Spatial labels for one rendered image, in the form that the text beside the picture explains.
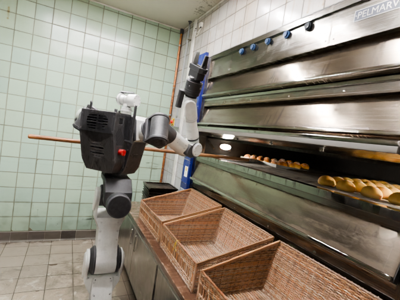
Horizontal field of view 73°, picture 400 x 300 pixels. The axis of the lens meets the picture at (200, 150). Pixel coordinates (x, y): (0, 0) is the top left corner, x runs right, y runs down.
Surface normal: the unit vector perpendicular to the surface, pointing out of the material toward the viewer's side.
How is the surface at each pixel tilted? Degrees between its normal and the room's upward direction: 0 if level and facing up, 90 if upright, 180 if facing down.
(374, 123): 70
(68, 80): 90
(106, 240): 81
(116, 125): 90
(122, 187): 45
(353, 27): 90
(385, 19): 90
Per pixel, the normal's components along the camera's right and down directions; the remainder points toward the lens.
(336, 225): -0.79, -0.44
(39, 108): 0.44, 0.11
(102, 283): 0.45, -0.28
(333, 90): -0.89, -0.11
